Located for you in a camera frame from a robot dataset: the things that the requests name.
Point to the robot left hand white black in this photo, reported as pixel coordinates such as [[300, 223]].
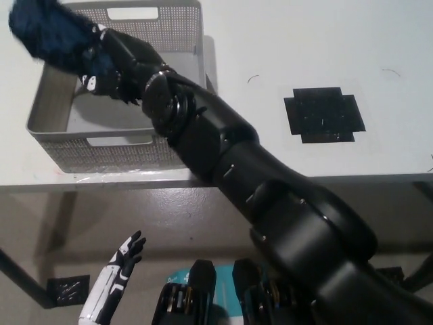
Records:
[[108, 281]]

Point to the robot left black body block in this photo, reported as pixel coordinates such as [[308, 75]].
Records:
[[176, 304]]

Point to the black tape patch on table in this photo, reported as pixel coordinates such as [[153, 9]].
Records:
[[324, 115]]

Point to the robot right hand white black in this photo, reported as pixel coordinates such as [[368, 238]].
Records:
[[132, 57]]

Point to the dark blue umbrella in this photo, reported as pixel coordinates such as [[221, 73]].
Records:
[[50, 34]]

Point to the black metal table leg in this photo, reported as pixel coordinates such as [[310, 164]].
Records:
[[23, 277]]

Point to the clear tape strip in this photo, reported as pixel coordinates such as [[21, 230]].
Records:
[[118, 175]]

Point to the grey perforated plastic basket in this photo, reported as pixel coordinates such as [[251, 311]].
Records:
[[118, 149]]

